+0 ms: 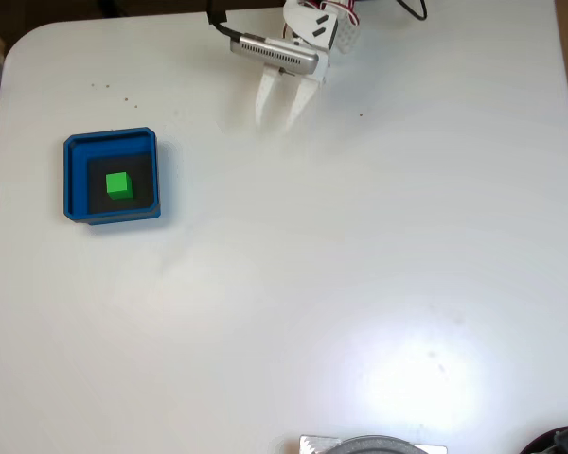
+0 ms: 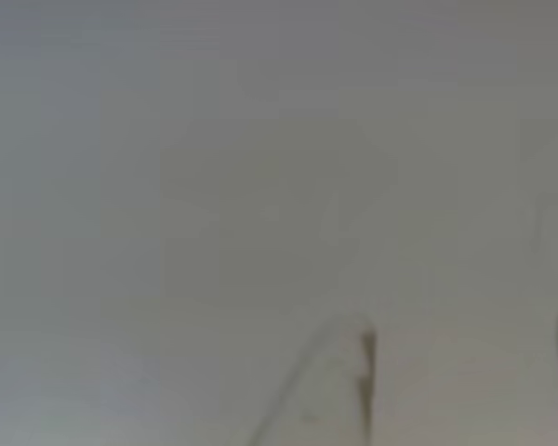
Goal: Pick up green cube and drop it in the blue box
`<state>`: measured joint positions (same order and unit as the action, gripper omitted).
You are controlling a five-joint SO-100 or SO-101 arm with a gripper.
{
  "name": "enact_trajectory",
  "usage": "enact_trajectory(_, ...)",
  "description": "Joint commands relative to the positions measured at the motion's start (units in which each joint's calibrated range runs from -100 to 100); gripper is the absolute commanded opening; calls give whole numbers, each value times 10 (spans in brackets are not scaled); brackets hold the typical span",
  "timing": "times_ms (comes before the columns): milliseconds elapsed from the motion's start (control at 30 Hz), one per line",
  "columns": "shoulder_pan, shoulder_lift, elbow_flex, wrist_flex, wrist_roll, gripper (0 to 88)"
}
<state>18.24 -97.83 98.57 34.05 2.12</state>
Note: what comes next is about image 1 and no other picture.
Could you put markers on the green cube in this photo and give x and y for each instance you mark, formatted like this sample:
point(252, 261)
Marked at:
point(118, 185)

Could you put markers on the blue square box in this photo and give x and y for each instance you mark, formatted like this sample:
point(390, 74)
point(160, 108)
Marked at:
point(73, 189)

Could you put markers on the black tape strip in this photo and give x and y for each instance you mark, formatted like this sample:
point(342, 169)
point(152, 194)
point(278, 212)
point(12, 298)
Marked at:
point(213, 16)

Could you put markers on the silver metal plate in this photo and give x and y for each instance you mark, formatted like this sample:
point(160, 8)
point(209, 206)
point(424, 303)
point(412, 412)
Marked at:
point(312, 444)

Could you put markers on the dark round stand base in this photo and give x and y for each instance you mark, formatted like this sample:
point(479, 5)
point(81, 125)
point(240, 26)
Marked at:
point(378, 447)

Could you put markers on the silver camera box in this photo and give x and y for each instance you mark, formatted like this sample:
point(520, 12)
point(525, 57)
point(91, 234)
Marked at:
point(274, 52)

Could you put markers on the white perforated base plate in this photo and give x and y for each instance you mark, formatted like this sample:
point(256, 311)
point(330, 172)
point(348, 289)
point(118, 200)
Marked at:
point(348, 40)

